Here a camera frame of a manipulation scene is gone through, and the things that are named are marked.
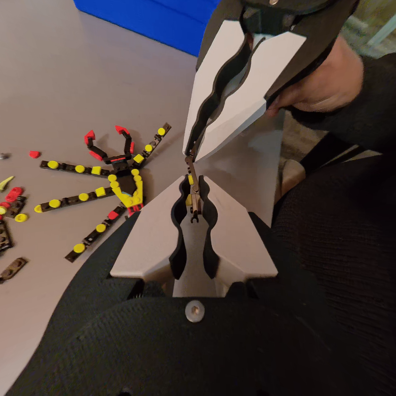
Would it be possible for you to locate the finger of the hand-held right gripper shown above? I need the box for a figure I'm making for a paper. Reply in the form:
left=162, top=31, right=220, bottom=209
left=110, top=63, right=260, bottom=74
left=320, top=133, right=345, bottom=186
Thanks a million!
left=193, top=30, right=307, bottom=163
left=183, top=19, right=252, bottom=155

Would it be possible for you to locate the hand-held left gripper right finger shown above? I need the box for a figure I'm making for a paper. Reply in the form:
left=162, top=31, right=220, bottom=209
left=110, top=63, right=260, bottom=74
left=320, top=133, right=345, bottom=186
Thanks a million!
left=198, top=175, right=278, bottom=288

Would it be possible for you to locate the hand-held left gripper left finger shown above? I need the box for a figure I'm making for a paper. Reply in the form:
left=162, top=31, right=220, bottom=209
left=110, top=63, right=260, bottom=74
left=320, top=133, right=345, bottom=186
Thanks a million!
left=110, top=175, right=190, bottom=280

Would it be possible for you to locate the black yellow lego leg segment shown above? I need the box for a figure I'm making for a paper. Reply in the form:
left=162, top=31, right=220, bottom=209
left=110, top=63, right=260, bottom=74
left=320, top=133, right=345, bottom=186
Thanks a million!
left=185, top=148, right=204, bottom=224

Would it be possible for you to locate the black yellow red lego model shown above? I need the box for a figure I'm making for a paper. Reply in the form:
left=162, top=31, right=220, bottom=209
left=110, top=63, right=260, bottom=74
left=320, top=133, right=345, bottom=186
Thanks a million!
left=34, top=123, right=172, bottom=263

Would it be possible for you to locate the dark brown long lego plate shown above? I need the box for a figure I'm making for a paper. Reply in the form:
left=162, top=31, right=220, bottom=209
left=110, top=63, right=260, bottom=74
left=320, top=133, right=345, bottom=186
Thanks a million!
left=0, top=257, right=29, bottom=283

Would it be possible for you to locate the pile of loose lego pieces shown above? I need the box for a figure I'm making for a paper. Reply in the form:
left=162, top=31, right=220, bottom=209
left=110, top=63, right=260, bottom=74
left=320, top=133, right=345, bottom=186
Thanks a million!
left=0, top=176, right=30, bottom=257

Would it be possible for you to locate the person's right hand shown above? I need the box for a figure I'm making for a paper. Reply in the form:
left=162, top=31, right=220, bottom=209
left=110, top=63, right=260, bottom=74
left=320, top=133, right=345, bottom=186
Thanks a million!
left=265, top=35, right=365, bottom=118

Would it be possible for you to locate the blue plastic bin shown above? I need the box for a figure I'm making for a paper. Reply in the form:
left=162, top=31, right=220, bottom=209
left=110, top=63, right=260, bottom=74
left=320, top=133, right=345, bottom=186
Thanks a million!
left=73, top=0, right=222, bottom=58

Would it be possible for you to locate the person's black knit clothing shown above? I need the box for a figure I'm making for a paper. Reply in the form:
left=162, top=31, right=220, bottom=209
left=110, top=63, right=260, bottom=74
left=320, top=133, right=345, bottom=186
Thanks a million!
left=271, top=152, right=396, bottom=396

